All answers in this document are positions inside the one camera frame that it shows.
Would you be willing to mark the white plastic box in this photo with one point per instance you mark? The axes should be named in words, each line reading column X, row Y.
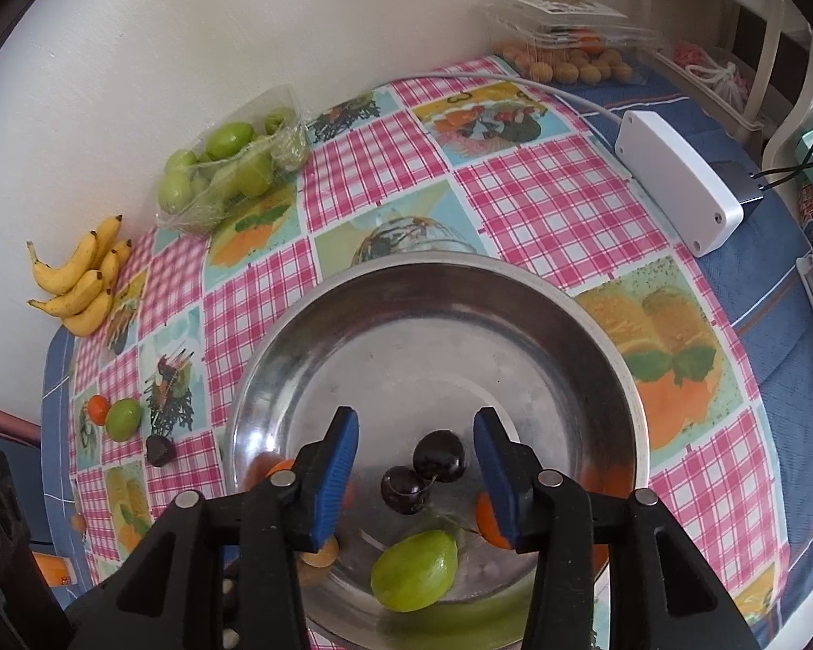
column 677, row 176

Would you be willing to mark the pink bed frame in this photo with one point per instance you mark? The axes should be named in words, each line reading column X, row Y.
column 0, row 416

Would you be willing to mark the large green jujube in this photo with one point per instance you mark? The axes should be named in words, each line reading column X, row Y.
column 413, row 572

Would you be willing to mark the stemmed orange tangerine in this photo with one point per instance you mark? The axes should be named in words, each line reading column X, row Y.
column 486, row 521

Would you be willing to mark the round brown longan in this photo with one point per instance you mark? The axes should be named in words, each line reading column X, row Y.
column 322, row 555

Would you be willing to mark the medium orange tangerine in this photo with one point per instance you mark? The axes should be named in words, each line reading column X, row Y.
column 281, row 468

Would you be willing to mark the clear plastic punnet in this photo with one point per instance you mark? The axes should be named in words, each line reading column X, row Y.
column 244, row 149

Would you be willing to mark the clear plastic clamshell box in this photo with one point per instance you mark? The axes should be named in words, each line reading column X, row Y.
column 569, row 30

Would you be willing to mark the small green jujube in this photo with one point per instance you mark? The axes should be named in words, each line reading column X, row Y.
column 122, row 418

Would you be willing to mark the round metal plate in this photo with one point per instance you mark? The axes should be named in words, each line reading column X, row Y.
column 393, row 365

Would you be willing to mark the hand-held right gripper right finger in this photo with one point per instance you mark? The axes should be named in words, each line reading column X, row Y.
column 498, row 481

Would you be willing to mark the small orange tangerine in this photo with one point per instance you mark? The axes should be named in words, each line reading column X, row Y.
column 97, row 407

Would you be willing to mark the black power adapter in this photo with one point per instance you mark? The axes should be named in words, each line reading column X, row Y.
column 742, row 183

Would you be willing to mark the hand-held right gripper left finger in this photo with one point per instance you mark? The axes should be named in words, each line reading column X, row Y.
column 335, row 481

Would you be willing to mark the pink white mesh bag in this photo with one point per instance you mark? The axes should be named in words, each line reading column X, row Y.
column 718, row 78

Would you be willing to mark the dark red cherry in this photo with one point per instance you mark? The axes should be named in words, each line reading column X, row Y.
column 404, row 489
column 160, row 450
column 439, row 456

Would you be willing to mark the pile of green jujubes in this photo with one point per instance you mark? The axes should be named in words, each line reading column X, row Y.
column 229, row 142

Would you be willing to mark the white chair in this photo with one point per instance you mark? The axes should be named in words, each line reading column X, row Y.
column 772, row 34

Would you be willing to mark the pile of tan longans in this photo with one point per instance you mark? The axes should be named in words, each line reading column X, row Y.
column 566, row 71

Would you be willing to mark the yellow banana bunch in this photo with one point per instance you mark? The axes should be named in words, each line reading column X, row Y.
column 74, row 291

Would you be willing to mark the orange bottle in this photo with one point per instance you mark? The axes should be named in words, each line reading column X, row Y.
column 54, row 565

